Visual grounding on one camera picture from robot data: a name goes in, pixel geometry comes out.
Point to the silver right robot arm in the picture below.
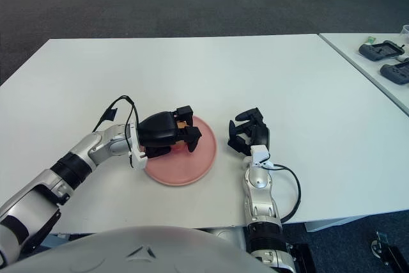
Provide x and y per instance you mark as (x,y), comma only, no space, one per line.
(259,182)

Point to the red yellow apple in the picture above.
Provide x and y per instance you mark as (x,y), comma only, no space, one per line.
(182,124)

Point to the clear plastic cup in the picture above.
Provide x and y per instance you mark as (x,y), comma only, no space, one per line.
(405,31)

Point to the pink round plate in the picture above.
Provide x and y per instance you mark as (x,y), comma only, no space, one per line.
(198,164)

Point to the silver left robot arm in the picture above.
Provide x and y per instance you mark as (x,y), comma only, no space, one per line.
(80,154)

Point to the black metal base plate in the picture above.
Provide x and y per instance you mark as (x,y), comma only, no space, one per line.
(303,259)

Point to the black stand with caster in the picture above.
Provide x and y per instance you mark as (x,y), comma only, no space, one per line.
(380,246)

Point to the green yellow packet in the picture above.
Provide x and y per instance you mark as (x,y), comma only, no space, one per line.
(371,40)

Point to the grey robot torso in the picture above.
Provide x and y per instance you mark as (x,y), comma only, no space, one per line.
(96,254)

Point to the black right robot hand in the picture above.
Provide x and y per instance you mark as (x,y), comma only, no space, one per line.
(262,132)

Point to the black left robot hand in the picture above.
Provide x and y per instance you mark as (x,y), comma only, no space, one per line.
(156,130)

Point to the white table support beam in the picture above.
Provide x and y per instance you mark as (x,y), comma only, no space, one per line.
(60,235)
(329,225)

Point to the dark grey game controller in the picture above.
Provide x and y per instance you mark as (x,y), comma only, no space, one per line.
(380,51)
(396,73)

